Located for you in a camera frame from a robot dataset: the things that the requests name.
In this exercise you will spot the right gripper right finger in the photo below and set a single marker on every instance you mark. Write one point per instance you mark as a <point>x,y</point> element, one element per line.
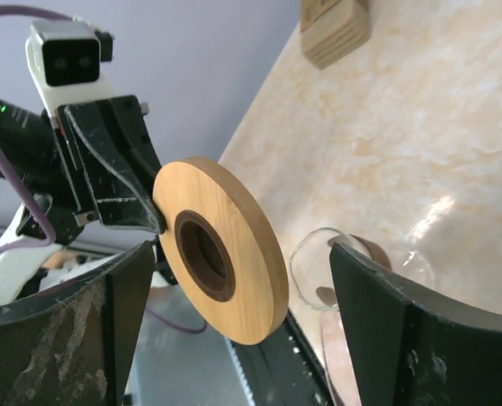
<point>410,345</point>

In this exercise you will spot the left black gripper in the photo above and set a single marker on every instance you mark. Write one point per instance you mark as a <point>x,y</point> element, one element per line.
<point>105,153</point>

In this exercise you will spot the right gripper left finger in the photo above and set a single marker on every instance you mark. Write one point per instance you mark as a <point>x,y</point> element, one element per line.
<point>74,344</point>

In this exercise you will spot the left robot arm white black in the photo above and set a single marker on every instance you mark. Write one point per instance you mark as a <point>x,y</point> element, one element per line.
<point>20,264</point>

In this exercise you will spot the clear glass cup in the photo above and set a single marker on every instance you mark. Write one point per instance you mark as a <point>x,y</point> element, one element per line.
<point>327,264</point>

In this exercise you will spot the small cardboard box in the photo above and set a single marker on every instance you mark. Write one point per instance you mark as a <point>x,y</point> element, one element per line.
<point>330,30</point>

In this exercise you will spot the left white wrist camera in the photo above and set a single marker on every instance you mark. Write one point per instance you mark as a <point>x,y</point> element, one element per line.
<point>64,58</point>

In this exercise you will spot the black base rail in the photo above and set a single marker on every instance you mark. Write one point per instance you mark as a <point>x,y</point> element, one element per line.
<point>282,370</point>

